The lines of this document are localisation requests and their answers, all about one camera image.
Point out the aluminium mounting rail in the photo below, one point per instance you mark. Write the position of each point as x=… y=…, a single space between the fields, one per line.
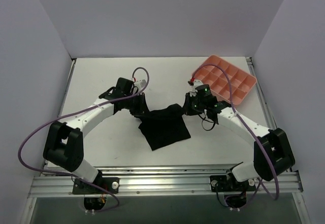
x=139 y=181

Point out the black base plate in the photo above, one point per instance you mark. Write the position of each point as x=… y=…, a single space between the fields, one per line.
x=226 y=184
x=110 y=184

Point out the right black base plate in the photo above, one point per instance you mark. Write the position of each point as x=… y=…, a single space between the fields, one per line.
x=226 y=184

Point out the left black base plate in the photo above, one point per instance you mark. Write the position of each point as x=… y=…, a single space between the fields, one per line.
x=110 y=184

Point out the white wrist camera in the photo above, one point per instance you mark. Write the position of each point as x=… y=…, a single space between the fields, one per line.
x=194 y=83
x=139 y=84

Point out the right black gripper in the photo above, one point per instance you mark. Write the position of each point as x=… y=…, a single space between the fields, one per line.
x=188 y=104

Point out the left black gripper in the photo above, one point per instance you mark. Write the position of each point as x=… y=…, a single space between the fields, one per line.
x=141 y=104

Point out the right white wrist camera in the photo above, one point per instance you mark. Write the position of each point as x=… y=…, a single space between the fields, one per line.
x=194 y=83

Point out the pink compartment tray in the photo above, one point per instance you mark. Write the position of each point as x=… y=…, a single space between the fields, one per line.
x=227 y=82

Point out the black underwear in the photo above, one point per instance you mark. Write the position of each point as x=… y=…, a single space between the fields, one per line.
x=164 y=127

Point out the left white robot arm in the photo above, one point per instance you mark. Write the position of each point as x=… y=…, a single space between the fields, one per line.
x=64 y=145

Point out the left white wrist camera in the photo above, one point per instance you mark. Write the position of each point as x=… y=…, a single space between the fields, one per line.
x=139 y=84

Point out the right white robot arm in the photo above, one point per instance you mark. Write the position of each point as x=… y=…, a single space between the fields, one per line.
x=272 y=153

